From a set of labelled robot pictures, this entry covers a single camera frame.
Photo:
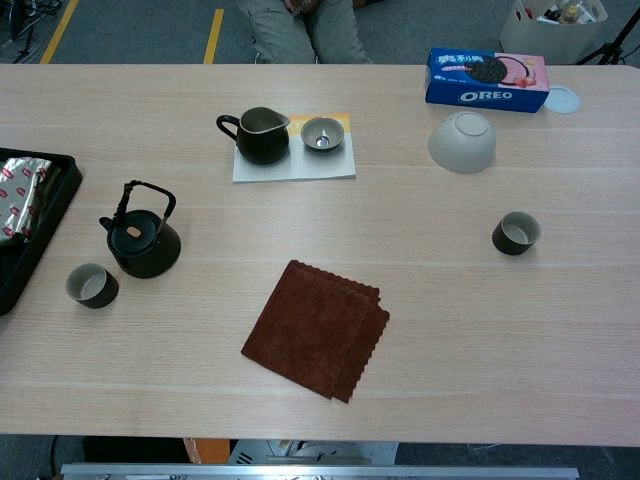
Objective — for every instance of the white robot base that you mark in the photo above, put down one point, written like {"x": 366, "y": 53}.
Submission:
{"x": 320, "y": 452}

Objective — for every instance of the white round lid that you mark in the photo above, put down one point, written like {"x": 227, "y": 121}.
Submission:
{"x": 565, "y": 102}

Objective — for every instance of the upturned white bowl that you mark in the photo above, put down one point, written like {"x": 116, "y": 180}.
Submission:
{"x": 460, "y": 150}

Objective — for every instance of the silver foil snack pack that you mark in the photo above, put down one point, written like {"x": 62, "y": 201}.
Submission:
{"x": 20, "y": 190}

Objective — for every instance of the blue Oreo biscuit box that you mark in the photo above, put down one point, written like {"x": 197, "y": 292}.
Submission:
{"x": 480, "y": 95}

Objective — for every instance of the small grey strainer bowl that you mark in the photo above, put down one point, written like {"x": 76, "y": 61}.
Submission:
{"x": 312, "y": 134}

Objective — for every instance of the white and orange booklet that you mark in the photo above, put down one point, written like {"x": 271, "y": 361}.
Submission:
{"x": 300, "y": 169}

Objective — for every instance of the aluminium rail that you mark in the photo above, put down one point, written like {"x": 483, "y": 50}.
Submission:
{"x": 300, "y": 472}

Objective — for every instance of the brown folded cloth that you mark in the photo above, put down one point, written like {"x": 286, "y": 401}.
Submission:
{"x": 310, "y": 330}

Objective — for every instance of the dark cup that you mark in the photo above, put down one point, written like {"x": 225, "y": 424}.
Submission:
{"x": 100, "y": 298}
{"x": 505, "y": 245}

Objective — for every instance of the black tray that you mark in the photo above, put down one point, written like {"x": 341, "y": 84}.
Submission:
{"x": 30, "y": 260}

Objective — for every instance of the seated person in grey trousers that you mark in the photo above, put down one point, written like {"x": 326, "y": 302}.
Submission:
{"x": 280, "y": 35}

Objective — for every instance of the black equipment stand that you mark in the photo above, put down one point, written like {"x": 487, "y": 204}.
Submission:
{"x": 17, "y": 20}

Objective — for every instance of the white storage bin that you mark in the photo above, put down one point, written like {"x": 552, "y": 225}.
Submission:
{"x": 540, "y": 40}

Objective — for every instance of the black pouring pitcher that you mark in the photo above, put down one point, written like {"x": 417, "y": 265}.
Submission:
{"x": 262, "y": 147}

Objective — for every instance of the black tripod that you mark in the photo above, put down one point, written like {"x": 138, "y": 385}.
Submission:
{"x": 607, "y": 50}

